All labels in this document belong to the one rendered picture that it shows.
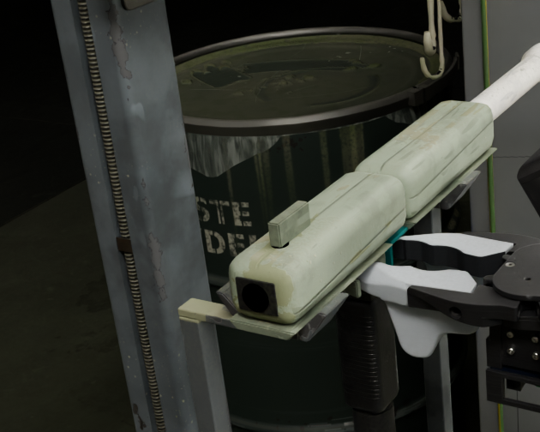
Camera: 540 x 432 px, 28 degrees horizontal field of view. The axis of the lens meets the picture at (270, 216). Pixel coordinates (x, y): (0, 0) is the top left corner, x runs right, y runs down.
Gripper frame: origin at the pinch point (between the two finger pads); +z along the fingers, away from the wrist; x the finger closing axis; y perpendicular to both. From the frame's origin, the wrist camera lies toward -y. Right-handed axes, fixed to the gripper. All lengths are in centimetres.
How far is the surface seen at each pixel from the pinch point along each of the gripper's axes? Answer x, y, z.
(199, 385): -10.8, 5.9, 8.5
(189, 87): 92, 24, 89
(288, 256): -10.7, -5.0, 0.2
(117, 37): -3.3, -15.3, 17.2
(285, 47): 118, 23, 84
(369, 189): -0.5, -5.0, 0.3
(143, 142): -2.7, -7.4, 17.0
